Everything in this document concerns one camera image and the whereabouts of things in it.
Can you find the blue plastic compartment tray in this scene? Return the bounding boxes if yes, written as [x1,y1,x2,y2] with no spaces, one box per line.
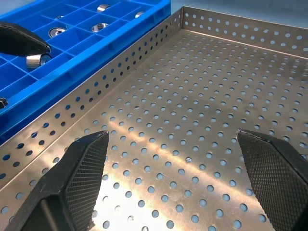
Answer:
[0,0,172,145]

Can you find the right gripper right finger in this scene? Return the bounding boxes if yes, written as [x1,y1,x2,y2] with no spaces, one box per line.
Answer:
[237,128,308,231]

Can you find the metal nut in compartment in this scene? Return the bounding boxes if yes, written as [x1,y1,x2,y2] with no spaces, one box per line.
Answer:
[91,23,109,34]
[48,26,67,39]

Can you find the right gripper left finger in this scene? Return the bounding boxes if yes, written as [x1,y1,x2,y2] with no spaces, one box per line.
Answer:
[4,130,110,231]

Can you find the metal nut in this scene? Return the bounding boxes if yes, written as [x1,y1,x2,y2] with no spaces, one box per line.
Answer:
[26,53,52,71]
[48,26,67,39]
[91,23,109,34]

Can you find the perforated metal tray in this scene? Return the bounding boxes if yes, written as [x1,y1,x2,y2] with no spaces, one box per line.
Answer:
[0,6,308,231]

